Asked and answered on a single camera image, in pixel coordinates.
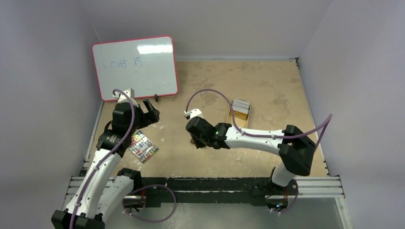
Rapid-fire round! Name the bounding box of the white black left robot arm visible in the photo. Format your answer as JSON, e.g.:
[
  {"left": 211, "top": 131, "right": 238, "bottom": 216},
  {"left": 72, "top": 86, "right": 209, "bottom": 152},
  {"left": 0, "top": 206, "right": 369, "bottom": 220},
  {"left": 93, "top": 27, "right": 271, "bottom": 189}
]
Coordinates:
[{"left": 51, "top": 99, "right": 160, "bottom": 229}]

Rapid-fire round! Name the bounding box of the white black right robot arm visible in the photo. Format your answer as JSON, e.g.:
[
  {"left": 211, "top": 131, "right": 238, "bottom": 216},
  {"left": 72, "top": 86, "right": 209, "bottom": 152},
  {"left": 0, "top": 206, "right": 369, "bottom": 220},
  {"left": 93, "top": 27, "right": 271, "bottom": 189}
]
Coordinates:
[{"left": 185, "top": 117, "right": 316, "bottom": 194}]

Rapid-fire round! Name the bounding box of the beige oval card tray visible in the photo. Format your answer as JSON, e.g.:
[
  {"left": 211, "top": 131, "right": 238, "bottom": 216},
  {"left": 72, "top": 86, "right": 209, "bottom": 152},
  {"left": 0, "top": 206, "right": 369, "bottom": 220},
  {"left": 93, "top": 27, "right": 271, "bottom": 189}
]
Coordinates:
[{"left": 226, "top": 109, "right": 249, "bottom": 128}]

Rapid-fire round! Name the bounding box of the pack of coloured markers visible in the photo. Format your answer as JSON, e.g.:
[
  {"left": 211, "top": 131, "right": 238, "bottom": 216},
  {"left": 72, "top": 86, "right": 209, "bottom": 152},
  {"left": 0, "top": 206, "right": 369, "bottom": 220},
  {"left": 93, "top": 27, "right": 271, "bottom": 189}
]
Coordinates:
[{"left": 128, "top": 130, "right": 159, "bottom": 163}]

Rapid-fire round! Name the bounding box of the pink framed whiteboard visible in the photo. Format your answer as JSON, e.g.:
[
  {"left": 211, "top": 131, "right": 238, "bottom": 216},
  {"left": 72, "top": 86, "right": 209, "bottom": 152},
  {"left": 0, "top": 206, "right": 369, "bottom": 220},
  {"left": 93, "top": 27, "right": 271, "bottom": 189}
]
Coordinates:
[{"left": 92, "top": 36, "right": 179, "bottom": 101}]

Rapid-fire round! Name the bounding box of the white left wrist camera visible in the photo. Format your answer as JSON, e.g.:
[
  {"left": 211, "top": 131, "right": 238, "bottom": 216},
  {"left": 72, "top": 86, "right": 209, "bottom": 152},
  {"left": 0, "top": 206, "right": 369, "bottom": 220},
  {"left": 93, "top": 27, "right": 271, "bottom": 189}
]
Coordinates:
[{"left": 116, "top": 88, "right": 137, "bottom": 105}]

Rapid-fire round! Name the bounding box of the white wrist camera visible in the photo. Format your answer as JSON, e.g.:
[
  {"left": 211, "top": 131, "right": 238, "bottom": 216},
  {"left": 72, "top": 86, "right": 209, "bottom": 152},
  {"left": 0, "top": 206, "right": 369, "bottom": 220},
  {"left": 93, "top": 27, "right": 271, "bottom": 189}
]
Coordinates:
[
  {"left": 184, "top": 108, "right": 203, "bottom": 119},
  {"left": 116, "top": 88, "right": 137, "bottom": 105}
]

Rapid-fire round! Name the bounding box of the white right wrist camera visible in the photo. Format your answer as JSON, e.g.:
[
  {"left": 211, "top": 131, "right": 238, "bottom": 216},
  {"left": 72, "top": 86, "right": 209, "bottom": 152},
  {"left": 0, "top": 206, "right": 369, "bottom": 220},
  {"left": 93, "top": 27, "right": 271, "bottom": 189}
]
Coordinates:
[{"left": 184, "top": 108, "right": 203, "bottom": 119}]

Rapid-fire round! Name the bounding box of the aluminium rail frame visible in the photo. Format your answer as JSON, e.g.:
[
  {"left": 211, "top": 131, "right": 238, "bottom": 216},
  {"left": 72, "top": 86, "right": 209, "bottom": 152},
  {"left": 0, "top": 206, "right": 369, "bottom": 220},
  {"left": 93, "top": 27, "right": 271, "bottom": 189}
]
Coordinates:
[{"left": 64, "top": 175, "right": 345, "bottom": 209}]

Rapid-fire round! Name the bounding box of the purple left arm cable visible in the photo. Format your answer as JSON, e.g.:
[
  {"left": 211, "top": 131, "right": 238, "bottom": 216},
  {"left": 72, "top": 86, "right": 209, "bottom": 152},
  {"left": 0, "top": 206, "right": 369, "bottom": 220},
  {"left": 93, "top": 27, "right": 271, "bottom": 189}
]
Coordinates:
[{"left": 69, "top": 88, "right": 177, "bottom": 229}]

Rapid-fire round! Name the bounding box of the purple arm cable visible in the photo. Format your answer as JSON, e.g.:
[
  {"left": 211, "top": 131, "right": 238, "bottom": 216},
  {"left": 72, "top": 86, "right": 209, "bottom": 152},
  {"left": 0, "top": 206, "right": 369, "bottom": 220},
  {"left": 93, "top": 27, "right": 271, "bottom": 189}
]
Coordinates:
[
  {"left": 184, "top": 88, "right": 333, "bottom": 216},
  {"left": 69, "top": 88, "right": 177, "bottom": 229}
]

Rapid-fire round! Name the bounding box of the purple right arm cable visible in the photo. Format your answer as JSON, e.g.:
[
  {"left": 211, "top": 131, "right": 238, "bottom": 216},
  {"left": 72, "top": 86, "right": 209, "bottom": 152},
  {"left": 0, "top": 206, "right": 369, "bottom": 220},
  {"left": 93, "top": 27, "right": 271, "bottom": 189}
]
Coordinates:
[{"left": 184, "top": 88, "right": 333, "bottom": 216}]

